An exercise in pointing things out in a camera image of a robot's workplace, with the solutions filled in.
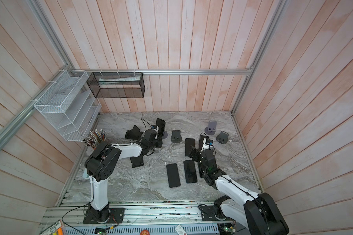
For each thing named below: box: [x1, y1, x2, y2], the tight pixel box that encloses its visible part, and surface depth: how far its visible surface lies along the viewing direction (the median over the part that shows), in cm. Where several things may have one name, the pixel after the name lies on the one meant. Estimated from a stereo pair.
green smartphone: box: [155, 117, 167, 141], surface depth 100 cm
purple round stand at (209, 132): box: [204, 126, 216, 136], surface depth 110 cm
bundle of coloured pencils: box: [82, 128, 107, 150], surface depth 87 cm
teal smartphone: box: [184, 138, 195, 157], surface depth 103 cm
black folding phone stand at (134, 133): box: [124, 124, 144, 141], surface depth 105 cm
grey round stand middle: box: [170, 129, 182, 144], surface depth 103 cm
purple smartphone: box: [166, 163, 181, 188], surface depth 88 cm
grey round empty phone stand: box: [216, 130, 229, 144], surface depth 102 cm
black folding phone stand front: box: [129, 154, 144, 168], surface depth 92 cm
